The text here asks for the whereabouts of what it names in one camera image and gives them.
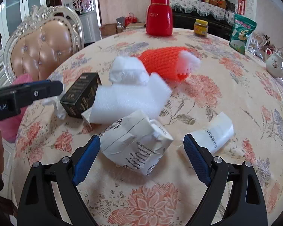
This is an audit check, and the white foam sheet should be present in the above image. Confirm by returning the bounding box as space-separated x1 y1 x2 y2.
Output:
88 73 172 124

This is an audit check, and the printed white paper bag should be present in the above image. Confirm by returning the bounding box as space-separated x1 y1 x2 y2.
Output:
100 110 174 176

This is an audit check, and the orange foam net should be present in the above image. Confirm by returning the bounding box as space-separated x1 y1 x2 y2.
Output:
138 47 201 82

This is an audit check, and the small white tissue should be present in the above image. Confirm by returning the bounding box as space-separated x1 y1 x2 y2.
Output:
42 95 67 120

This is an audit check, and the pink lined trash bin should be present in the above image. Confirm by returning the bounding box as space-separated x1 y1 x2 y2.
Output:
0 73 34 144

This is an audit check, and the ornate beige leather chair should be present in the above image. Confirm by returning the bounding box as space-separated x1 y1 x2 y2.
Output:
3 5 84 83

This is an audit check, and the small white paper wrapper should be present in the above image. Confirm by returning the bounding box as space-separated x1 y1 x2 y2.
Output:
189 112 234 155

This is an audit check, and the floral tablecloth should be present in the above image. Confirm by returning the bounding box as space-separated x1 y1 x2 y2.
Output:
12 27 283 226

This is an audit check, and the red handbag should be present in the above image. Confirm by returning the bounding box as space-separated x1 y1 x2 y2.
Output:
125 12 138 27

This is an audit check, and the white floral teapot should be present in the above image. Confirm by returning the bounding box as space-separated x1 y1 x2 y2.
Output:
265 48 283 78

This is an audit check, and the red thermos jug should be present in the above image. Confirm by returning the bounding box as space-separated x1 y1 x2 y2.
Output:
146 0 173 37

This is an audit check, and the green snack bag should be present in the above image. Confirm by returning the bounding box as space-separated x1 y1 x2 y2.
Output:
229 14 257 55

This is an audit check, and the yellow lid glass jar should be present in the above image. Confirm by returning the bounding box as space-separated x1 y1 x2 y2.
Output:
194 19 208 37

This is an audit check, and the floral lace piano cover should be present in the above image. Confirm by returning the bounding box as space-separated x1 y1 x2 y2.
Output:
170 0 235 25

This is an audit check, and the black handbag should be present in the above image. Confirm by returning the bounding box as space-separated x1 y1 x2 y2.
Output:
225 0 235 12

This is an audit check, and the brown basket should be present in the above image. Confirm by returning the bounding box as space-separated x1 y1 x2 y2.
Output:
202 0 226 9

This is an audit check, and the white cabinet wall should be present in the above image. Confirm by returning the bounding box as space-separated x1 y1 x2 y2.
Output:
0 0 46 88

